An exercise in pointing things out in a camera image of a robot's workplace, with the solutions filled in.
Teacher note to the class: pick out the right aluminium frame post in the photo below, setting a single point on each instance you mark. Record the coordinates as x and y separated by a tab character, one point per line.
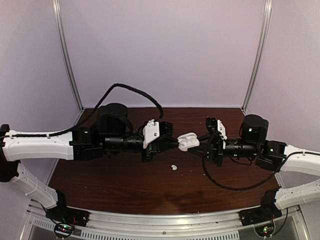
264	31

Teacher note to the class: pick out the circuit board with leds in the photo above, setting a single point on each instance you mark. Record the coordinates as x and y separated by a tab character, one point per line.
264	230
63	230

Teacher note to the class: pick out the white charging case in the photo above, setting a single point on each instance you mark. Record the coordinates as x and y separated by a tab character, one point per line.
187	141

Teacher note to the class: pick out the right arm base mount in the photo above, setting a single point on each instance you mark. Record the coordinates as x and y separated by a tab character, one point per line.
257	215

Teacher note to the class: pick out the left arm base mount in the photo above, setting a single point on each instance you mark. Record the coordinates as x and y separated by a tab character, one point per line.
68	215

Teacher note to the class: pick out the left aluminium frame post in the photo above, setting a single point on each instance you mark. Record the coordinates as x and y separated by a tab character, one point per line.
56	4

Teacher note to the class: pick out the left circuit board with leds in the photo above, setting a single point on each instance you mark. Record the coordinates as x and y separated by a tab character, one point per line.
63	230

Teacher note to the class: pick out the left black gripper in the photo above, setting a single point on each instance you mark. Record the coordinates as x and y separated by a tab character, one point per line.
156	146

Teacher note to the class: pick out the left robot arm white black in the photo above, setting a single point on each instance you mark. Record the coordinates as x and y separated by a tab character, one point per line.
112	132

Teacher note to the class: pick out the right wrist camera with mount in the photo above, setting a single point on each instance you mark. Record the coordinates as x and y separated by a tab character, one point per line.
215	126

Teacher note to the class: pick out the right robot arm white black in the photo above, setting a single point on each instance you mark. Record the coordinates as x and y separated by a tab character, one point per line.
252	143

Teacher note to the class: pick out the aluminium frame post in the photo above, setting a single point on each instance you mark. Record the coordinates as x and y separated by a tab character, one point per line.
264	31
56	4

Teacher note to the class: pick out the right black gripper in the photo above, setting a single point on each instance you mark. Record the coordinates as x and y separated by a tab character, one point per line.
215	151

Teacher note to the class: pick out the right circuit board with leds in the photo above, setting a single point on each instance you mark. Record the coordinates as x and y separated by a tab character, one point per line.
264	230

